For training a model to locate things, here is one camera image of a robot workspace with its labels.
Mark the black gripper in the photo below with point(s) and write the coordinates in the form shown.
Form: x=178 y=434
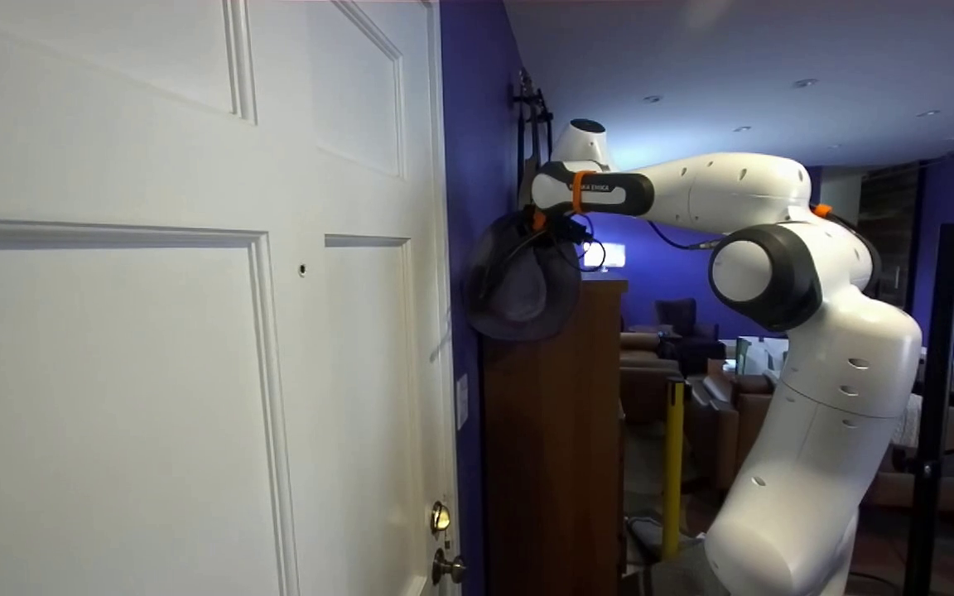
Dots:
x=566 y=226

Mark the purple woven brimmed hat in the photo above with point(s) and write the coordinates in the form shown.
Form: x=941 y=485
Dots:
x=522 y=287

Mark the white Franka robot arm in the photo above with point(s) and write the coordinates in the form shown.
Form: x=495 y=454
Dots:
x=819 y=384

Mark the dark wooden cabinet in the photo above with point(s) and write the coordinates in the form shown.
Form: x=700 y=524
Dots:
x=548 y=441

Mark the black upright stand pole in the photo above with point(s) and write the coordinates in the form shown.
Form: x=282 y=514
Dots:
x=934 y=384

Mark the white panelled door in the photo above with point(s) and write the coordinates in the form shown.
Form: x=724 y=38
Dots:
x=114 y=334

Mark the white light switch plate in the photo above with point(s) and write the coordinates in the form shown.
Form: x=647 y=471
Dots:
x=462 y=403

